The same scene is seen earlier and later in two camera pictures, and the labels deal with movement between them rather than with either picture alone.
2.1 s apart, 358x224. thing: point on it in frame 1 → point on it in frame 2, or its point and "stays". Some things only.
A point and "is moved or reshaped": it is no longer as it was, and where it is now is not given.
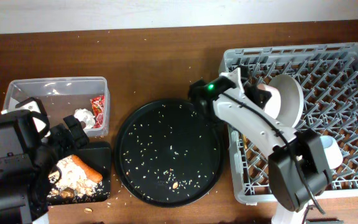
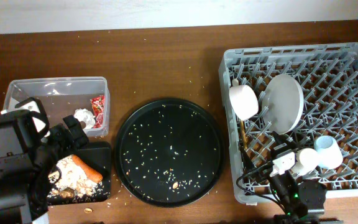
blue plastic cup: (332, 151) stays
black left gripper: (60, 132) stays
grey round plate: (291, 97) stays
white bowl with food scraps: (273, 106) is moved or reshaped
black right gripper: (253, 92) → (249, 165)
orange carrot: (96, 178) stays
